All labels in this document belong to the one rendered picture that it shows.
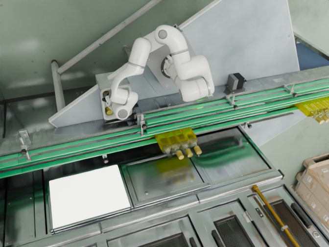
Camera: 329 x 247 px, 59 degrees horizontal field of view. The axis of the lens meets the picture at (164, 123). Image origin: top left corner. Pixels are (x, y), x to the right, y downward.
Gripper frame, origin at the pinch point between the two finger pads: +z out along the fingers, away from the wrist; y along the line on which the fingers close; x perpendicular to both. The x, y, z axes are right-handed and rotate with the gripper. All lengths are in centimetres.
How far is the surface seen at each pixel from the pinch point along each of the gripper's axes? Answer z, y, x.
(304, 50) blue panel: 37, 173, -5
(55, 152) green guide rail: -7.9, -37.4, -25.0
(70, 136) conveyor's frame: 0.0, -27.6, -21.2
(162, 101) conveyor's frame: 2.5, 30.9, -11.1
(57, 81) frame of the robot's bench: 50, -30, -3
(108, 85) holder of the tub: -1.6, -1.6, 6.7
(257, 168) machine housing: -34, 81, -54
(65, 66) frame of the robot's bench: 61, -22, 4
